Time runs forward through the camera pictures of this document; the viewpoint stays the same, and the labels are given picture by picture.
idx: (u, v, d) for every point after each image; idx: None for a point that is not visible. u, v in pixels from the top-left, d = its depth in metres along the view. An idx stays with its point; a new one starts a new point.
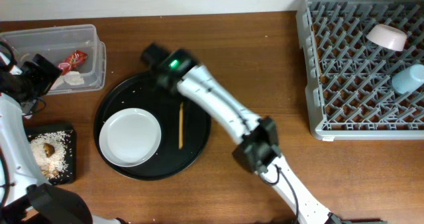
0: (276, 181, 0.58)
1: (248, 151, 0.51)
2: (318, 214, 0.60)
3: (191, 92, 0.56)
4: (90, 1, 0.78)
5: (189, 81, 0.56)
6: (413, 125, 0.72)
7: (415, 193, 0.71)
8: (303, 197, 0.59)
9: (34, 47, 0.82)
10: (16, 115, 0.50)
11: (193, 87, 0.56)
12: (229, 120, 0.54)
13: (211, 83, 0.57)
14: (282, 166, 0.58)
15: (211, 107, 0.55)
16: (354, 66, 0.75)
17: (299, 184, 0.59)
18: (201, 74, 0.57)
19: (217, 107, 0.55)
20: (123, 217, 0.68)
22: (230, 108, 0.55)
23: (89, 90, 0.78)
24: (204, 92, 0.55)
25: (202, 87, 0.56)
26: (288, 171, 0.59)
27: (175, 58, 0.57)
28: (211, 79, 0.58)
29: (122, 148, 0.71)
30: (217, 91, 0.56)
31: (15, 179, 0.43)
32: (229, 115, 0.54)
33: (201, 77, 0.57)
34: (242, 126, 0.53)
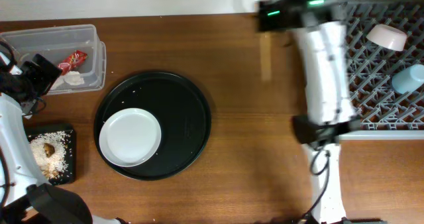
0: (317, 164, 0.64)
1: (324, 134, 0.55)
2: (336, 212, 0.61)
3: (312, 50, 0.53)
4: (90, 1, 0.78)
5: (314, 40, 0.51)
6: (413, 125, 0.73)
7: (415, 193, 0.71)
8: (332, 191, 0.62)
9: (33, 47, 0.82)
10: (16, 115, 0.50)
11: (315, 48, 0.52)
12: (323, 101, 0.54)
13: (337, 52, 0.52)
14: (333, 156, 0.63)
15: (321, 77, 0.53)
16: (353, 66, 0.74)
17: (336, 179, 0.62)
18: (332, 36, 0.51)
19: (326, 83, 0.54)
20: (123, 217, 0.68)
22: (320, 85, 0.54)
23: (89, 90, 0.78)
24: (328, 61, 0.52)
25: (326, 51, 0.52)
26: (335, 162, 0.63)
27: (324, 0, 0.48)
28: (336, 44, 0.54)
29: (122, 148, 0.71)
30: (337, 63, 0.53)
31: (15, 179, 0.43)
32: (329, 95, 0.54)
33: (329, 40, 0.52)
34: (324, 110, 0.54)
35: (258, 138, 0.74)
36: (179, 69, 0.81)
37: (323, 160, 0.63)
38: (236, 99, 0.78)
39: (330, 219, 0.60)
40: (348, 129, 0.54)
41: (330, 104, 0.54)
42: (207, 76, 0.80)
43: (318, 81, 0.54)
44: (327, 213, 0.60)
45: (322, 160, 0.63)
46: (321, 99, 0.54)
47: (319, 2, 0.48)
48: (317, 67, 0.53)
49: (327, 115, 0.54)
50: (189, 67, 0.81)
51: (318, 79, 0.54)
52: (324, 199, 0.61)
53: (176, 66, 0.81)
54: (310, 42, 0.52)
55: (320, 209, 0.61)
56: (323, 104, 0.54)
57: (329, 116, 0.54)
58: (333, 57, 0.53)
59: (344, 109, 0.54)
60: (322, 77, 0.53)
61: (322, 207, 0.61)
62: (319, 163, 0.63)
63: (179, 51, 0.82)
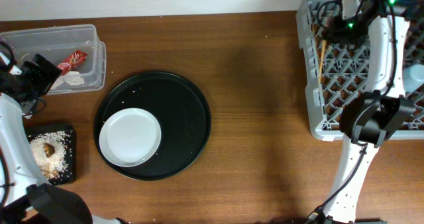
0: (349, 157, 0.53)
1: (370, 104, 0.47)
2: (346, 212, 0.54)
3: (379, 32, 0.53)
4: (91, 1, 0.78)
5: (383, 23, 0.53)
6: (413, 125, 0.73)
7: (415, 193, 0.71)
8: (352, 189, 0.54)
9: (33, 47, 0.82)
10: (16, 114, 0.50)
11: (383, 30, 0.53)
12: (381, 72, 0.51)
13: (401, 39, 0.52)
14: (368, 154, 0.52)
15: (379, 54, 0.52)
16: (354, 66, 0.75)
17: (360, 178, 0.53)
18: (399, 26, 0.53)
19: (388, 58, 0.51)
20: (122, 216, 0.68)
22: (379, 61, 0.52)
23: (89, 90, 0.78)
24: (387, 40, 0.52)
25: (390, 34, 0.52)
26: (366, 164, 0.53)
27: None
28: (403, 35, 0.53)
29: (122, 148, 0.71)
30: (399, 46, 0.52)
31: (15, 179, 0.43)
32: (387, 69, 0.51)
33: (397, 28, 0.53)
34: (382, 85, 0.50)
35: (259, 138, 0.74)
36: (179, 69, 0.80)
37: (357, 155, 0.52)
38: (236, 99, 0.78)
39: (338, 217, 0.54)
40: (397, 111, 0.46)
41: (385, 79, 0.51)
42: (207, 76, 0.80)
43: (376, 57, 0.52)
44: (337, 211, 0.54)
45: (356, 154, 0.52)
46: (378, 71, 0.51)
47: (393, 2, 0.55)
48: (380, 44, 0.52)
49: (379, 87, 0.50)
50: (189, 67, 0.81)
51: (376, 55, 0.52)
52: (339, 196, 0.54)
53: (176, 66, 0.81)
54: (379, 24, 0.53)
55: (332, 203, 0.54)
56: (379, 74, 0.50)
57: (382, 87, 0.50)
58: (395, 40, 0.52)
59: (395, 87, 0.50)
60: (383, 50, 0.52)
61: (336, 202, 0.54)
62: (350, 157, 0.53)
63: (179, 51, 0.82)
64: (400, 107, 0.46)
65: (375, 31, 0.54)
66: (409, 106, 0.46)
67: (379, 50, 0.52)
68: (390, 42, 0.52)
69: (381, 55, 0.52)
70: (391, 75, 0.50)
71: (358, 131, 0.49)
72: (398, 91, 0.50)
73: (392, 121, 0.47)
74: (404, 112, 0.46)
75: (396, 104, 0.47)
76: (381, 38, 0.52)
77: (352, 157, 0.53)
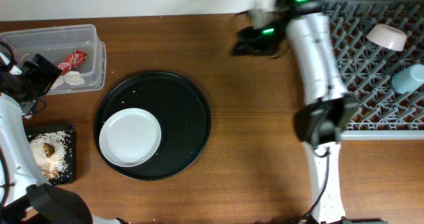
0: (317, 162, 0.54)
1: (317, 115, 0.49)
2: (336, 211, 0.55)
3: (300, 36, 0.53)
4: (91, 1, 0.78)
5: (301, 26, 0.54)
6: (413, 125, 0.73)
7: (415, 193, 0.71)
8: (332, 189, 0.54)
9: (34, 47, 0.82)
10: (16, 114, 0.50)
11: (302, 33, 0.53)
12: (317, 77, 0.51)
13: (323, 36, 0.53)
14: (332, 152, 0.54)
15: (309, 58, 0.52)
16: (354, 67, 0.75)
17: (335, 175, 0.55)
18: (317, 24, 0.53)
19: (317, 61, 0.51)
20: (122, 217, 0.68)
22: (311, 65, 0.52)
23: (89, 90, 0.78)
24: (311, 42, 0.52)
25: (311, 36, 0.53)
26: (334, 161, 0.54)
27: None
28: (325, 32, 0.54)
29: (122, 148, 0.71)
30: (324, 45, 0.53)
31: (15, 179, 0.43)
32: (321, 73, 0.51)
33: (318, 27, 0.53)
34: (322, 89, 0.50)
35: (258, 139, 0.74)
36: (179, 69, 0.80)
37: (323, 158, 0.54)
38: (236, 98, 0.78)
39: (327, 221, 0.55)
40: (345, 110, 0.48)
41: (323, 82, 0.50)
42: (207, 76, 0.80)
43: (306, 62, 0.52)
44: (327, 213, 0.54)
45: (322, 158, 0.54)
46: (315, 77, 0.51)
47: None
48: (305, 48, 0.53)
49: (320, 92, 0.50)
50: (189, 67, 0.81)
51: (306, 59, 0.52)
52: (322, 199, 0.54)
53: (176, 66, 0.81)
54: (298, 28, 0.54)
55: (318, 207, 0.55)
56: (315, 79, 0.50)
57: (322, 91, 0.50)
58: (320, 41, 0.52)
59: (334, 87, 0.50)
60: (310, 54, 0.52)
61: (322, 206, 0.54)
62: (318, 161, 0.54)
63: (179, 51, 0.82)
64: (346, 105, 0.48)
65: (297, 36, 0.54)
66: (354, 102, 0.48)
67: (306, 54, 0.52)
68: (313, 43, 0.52)
69: (310, 59, 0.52)
70: (326, 79, 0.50)
71: (316, 138, 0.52)
72: (340, 90, 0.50)
73: (343, 118, 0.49)
74: (351, 109, 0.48)
75: (340, 102, 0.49)
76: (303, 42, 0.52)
77: (319, 161, 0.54)
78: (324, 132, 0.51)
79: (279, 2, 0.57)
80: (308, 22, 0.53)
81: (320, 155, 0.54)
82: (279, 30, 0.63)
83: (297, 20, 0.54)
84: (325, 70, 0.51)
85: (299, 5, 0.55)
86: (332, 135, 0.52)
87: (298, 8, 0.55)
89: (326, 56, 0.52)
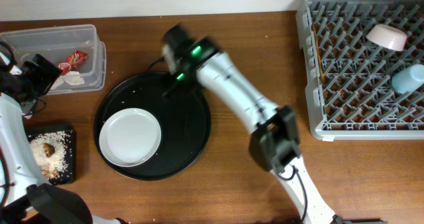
0: (290, 181, 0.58)
1: (264, 142, 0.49)
2: (325, 215, 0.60)
3: (210, 79, 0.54)
4: (91, 1, 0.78)
5: (209, 67, 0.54)
6: (413, 125, 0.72)
7: (415, 193, 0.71)
8: (314, 199, 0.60)
9: (34, 47, 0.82)
10: (16, 114, 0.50)
11: (212, 75, 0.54)
12: (245, 107, 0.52)
13: (231, 71, 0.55)
14: (299, 167, 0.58)
15: (230, 95, 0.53)
16: (354, 67, 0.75)
17: (310, 185, 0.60)
18: (219, 61, 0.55)
19: (238, 93, 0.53)
20: (123, 217, 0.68)
22: (238, 97, 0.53)
23: (89, 90, 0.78)
24: (223, 81, 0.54)
25: (220, 74, 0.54)
26: (303, 172, 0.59)
27: (198, 44, 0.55)
28: (231, 65, 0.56)
29: (122, 148, 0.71)
30: (235, 78, 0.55)
31: (15, 179, 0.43)
32: (248, 101, 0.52)
33: (224, 64, 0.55)
34: (256, 114, 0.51)
35: None
36: None
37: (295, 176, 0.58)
38: None
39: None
40: (287, 123, 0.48)
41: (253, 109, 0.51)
42: None
43: (230, 98, 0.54)
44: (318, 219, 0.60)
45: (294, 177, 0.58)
46: (243, 107, 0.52)
47: (200, 49, 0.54)
48: (220, 88, 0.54)
49: (254, 117, 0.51)
50: None
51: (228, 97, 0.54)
52: (309, 211, 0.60)
53: None
54: (205, 75, 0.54)
55: (310, 219, 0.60)
56: (245, 109, 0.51)
57: (257, 116, 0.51)
58: (230, 77, 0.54)
59: (265, 105, 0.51)
60: (229, 91, 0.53)
61: (313, 217, 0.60)
62: (292, 180, 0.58)
63: None
64: (285, 119, 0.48)
65: (207, 80, 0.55)
66: (289, 113, 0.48)
67: (227, 91, 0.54)
68: (226, 79, 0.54)
69: (230, 95, 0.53)
70: (253, 103, 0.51)
71: (277, 161, 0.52)
72: (271, 106, 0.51)
73: (290, 132, 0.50)
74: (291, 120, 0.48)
75: (278, 118, 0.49)
76: (217, 85, 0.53)
77: (292, 180, 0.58)
78: (281, 155, 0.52)
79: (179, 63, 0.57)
80: (212, 65, 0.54)
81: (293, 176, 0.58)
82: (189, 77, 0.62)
83: (201, 67, 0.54)
84: (249, 97, 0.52)
85: (197, 57, 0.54)
86: (292, 154, 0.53)
87: (198, 60, 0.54)
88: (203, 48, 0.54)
89: (244, 87, 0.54)
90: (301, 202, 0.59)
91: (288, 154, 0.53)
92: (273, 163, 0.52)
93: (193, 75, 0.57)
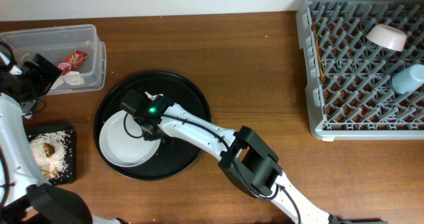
0: (280, 200, 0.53)
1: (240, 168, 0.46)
2: (320, 219, 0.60)
3: (171, 128, 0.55)
4: (91, 1, 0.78)
5: (165, 119, 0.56)
6: (413, 125, 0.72)
7: (415, 193, 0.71)
8: (306, 209, 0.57)
9: (34, 47, 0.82)
10: (16, 114, 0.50)
11: (169, 123, 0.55)
12: (207, 142, 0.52)
13: (185, 115, 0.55)
14: (285, 183, 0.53)
15: (192, 136, 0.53)
16: (353, 67, 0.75)
17: (298, 197, 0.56)
18: (171, 109, 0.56)
19: (198, 133, 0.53)
20: (123, 217, 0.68)
22: (199, 136, 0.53)
23: (89, 90, 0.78)
24: (181, 125, 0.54)
25: (177, 121, 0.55)
26: (290, 186, 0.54)
27: (152, 104, 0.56)
28: (185, 111, 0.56)
29: (121, 149, 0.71)
30: (191, 118, 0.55)
31: (15, 179, 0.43)
32: (209, 136, 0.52)
33: (176, 111, 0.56)
34: (218, 146, 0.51)
35: None
36: (179, 69, 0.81)
37: (282, 193, 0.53)
38: (236, 99, 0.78)
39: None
40: (250, 141, 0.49)
41: (214, 141, 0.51)
42: (207, 76, 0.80)
43: (193, 139, 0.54)
44: None
45: (282, 195, 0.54)
46: (205, 143, 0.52)
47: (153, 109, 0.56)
48: (181, 133, 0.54)
49: (218, 150, 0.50)
50: (189, 67, 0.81)
51: (191, 139, 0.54)
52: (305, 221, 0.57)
53: (176, 66, 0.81)
54: (164, 124, 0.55)
55: None
56: (207, 144, 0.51)
57: (220, 148, 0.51)
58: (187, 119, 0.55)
59: (227, 133, 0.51)
60: (190, 132, 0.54)
61: None
62: (281, 199, 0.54)
63: (179, 51, 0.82)
64: (247, 138, 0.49)
65: (169, 130, 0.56)
66: (248, 132, 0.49)
67: (188, 134, 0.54)
68: (183, 123, 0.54)
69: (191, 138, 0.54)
70: (212, 136, 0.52)
71: (260, 184, 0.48)
72: (229, 132, 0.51)
73: (258, 148, 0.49)
74: (251, 137, 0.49)
75: (241, 140, 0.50)
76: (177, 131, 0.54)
77: (281, 199, 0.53)
78: (261, 175, 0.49)
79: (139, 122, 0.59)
80: (167, 116, 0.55)
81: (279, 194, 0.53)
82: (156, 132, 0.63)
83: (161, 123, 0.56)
84: (208, 132, 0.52)
85: (154, 118, 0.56)
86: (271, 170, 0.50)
87: (158, 119, 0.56)
88: (158, 107, 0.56)
89: (201, 124, 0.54)
90: (294, 215, 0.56)
91: (267, 173, 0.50)
92: (256, 187, 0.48)
93: (156, 130, 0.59)
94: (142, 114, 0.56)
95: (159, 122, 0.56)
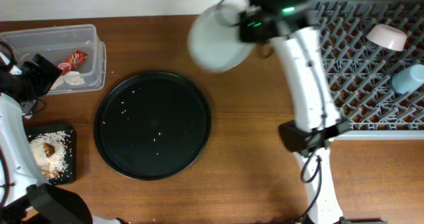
0: (309, 169, 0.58)
1: (314, 142, 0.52)
2: (333, 213, 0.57)
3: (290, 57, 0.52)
4: (91, 0, 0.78)
5: (291, 48, 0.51)
6: (413, 126, 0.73)
7: (415, 193, 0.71)
8: (326, 193, 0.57)
9: (34, 47, 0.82)
10: (16, 114, 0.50)
11: (293, 54, 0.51)
12: (309, 107, 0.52)
13: (315, 57, 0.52)
14: (323, 158, 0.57)
15: (301, 85, 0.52)
16: (353, 67, 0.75)
17: (327, 181, 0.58)
18: (308, 41, 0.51)
19: (311, 89, 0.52)
20: (123, 217, 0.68)
22: (306, 94, 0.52)
23: (89, 90, 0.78)
24: (303, 67, 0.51)
25: (303, 57, 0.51)
26: (326, 165, 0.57)
27: (292, 3, 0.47)
28: (318, 51, 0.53)
29: (123, 149, 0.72)
30: (315, 66, 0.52)
31: (15, 179, 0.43)
32: (315, 102, 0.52)
33: (305, 46, 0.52)
34: (317, 118, 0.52)
35: (258, 139, 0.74)
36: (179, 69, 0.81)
37: (315, 165, 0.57)
38: (236, 99, 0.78)
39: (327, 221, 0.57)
40: (337, 134, 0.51)
41: (316, 111, 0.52)
42: (206, 75, 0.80)
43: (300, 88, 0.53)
44: (324, 216, 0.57)
45: (313, 166, 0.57)
46: (307, 105, 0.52)
47: (290, 10, 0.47)
48: (295, 71, 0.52)
49: (313, 121, 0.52)
50: (189, 67, 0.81)
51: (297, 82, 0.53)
52: (318, 201, 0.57)
53: (176, 66, 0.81)
54: (288, 50, 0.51)
55: (316, 211, 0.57)
56: (309, 109, 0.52)
57: (316, 122, 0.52)
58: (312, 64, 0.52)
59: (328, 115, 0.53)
60: (303, 80, 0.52)
61: (319, 210, 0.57)
62: (311, 168, 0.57)
63: (179, 51, 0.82)
64: (340, 131, 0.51)
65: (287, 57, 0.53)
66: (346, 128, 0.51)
67: (298, 79, 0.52)
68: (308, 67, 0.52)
69: (302, 87, 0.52)
70: (319, 106, 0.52)
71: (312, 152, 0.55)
72: (332, 113, 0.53)
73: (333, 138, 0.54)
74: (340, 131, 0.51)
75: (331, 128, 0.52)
76: (293, 67, 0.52)
77: (312, 168, 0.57)
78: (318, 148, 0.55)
79: (261, 12, 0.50)
80: (298, 43, 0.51)
81: (313, 162, 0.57)
82: (256, 34, 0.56)
83: (286, 27, 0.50)
84: (318, 98, 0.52)
85: (281, 18, 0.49)
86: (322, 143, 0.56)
87: (277, 20, 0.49)
88: (295, 8, 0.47)
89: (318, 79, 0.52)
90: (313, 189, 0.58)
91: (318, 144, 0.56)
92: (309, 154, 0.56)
93: (267, 32, 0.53)
94: (268, 6, 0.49)
95: (275, 25, 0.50)
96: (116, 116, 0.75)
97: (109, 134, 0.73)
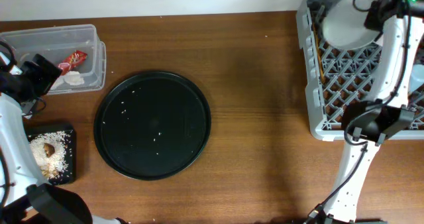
0: (350, 154, 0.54)
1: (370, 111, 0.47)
2: (348, 210, 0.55)
3: (393, 34, 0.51)
4: (91, 0, 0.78)
5: (397, 24, 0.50)
6: (413, 125, 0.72)
7: (415, 193, 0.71)
8: (352, 187, 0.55)
9: (34, 47, 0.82)
10: (16, 114, 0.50)
11: (397, 32, 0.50)
12: (386, 80, 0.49)
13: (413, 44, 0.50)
14: (369, 152, 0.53)
15: (388, 59, 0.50)
16: (354, 66, 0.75)
17: (362, 175, 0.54)
18: (413, 28, 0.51)
19: (397, 66, 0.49)
20: (123, 217, 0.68)
22: (389, 69, 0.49)
23: (89, 90, 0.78)
24: (399, 45, 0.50)
25: (403, 38, 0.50)
26: (367, 162, 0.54)
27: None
28: (417, 40, 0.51)
29: (123, 150, 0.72)
30: (411, 51, 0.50)
31: (15, 179, 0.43)
32: (393, 77, 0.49)
33: (410, 31, 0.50)
34: (385, 92, 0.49)
35: (258, 139, 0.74)
36: (179, 69, 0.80)
37: (358, 152, 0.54)
38: (236, 98, 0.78)
39: (339, 217, 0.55)
40: (397, 120, 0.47)
41: (389, 87, 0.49)
42: (207, 75, 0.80)
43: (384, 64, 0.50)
44: (338, 209, 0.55)
45: (356, 152, 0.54)
46: (384, 78, 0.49)
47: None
48: (391, 47, 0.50)
49: (382, 95, 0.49)
50: (189, 67, 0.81)
51: (385, 57, 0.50)
52: (340, 193, 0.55)
53: (176, 66, 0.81)
54: (393, 26, 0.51)
55: (332, 201, 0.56)
56: (385, 83, 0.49)
57: (384, 97, 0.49)
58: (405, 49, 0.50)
59: (397, 97, 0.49)
60: (393, 56, 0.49)
61: (336, 200, 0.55)
62: (352, 154, 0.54)
63: (179, 51, 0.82)
64: (400, 116, 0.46)
65: (388, 32, 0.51)
66: (411, 116, 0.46)
67: (389, 54, 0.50)
68: (402, 46, 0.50)
69: (389, 60, 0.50)
70: (397, 84, 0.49)
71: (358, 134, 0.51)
72: (401, 101, 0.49)
73: (392, 127, 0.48)
74: (403, 120, 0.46)
75: (392, 113, 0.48)
76: (391, 43, 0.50)
77: (352, 154, 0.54)
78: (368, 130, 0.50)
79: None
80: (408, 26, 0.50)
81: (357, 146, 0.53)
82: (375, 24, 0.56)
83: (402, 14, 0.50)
84: (399, 75, 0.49)
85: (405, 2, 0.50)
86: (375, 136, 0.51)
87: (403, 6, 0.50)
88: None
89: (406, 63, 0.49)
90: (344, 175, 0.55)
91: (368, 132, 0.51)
92: (356, 130, 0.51)
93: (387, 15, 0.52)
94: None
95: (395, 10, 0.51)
96: (116, 116, 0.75)
97: (110, 134, 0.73)
